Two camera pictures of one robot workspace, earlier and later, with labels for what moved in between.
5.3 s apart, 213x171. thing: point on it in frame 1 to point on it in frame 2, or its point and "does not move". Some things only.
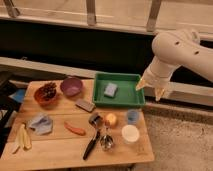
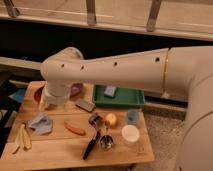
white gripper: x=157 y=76 to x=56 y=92
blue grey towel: x=42 y=124 does not move
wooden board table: x=57 y=125 does not move
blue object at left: x=18 y=95 does not move
